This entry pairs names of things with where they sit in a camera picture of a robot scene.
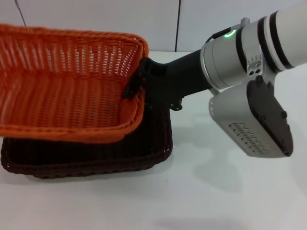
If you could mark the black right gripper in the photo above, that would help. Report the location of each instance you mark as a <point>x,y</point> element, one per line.
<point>172,81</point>

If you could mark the orange woven plastic basket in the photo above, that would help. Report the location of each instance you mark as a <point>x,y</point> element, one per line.
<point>72,95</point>

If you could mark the dark brown woven basket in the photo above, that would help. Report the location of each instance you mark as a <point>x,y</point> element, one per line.
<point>96,163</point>

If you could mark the silver right camera bracket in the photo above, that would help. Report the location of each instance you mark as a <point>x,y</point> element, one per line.
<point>255,68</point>

